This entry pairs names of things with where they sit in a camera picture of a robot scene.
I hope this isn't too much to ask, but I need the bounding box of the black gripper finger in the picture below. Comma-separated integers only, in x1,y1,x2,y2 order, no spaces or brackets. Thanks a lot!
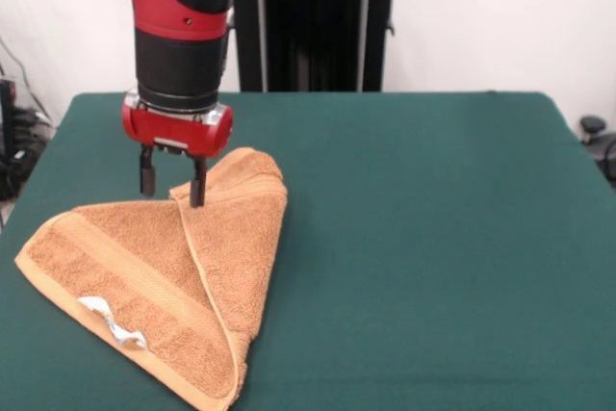
138,142,158,197
188,155,210,210

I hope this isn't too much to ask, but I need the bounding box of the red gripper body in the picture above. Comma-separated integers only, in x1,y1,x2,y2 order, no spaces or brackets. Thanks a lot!
120,101,236,159

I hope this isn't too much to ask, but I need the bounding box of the orange terry towel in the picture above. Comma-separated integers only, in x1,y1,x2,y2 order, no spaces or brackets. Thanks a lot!
13,146,291,407

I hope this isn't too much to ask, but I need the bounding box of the black electronics box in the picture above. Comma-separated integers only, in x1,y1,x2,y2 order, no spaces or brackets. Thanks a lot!
0,77,18,201

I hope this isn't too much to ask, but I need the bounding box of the dark green table cloth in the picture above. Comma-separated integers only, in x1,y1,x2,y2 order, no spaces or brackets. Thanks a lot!
0,90,616,411

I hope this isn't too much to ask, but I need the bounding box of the black office chair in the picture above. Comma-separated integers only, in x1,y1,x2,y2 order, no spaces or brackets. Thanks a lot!
578,115,616,191

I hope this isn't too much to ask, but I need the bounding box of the black cable bundle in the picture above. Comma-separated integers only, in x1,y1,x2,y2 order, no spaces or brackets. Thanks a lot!
10,106,55,176

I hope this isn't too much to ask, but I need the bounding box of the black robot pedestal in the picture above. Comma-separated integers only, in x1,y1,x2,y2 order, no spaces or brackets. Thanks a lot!
224,0,416,93

